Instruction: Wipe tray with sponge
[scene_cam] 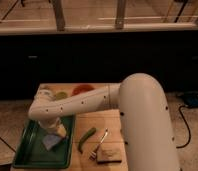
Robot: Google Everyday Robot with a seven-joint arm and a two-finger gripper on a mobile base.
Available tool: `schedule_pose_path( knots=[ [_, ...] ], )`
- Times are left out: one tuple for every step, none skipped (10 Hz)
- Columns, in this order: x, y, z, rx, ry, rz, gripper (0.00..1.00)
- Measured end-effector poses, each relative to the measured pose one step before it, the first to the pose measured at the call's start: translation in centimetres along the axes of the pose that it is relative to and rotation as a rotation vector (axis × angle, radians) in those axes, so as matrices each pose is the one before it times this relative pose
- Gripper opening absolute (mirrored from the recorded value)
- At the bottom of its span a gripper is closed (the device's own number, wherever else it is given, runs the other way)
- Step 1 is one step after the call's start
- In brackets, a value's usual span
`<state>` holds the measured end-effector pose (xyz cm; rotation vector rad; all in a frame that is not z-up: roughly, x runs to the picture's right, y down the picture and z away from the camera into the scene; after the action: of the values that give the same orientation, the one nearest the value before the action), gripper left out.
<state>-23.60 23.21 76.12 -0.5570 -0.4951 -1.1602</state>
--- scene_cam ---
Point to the silver fork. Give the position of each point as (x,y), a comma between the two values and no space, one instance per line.
(93,154)

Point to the brown sponge block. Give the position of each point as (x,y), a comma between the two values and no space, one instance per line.
(109,156)

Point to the green plastic tray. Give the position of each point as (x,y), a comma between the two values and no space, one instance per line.
(32,154)

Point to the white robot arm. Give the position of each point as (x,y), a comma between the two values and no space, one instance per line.
(144,114)

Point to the blue black floor device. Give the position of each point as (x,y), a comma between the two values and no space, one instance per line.
(190,100)

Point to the green bean pod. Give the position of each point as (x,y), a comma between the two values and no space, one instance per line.
(83,139)

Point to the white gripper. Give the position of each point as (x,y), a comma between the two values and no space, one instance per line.
(54,125)

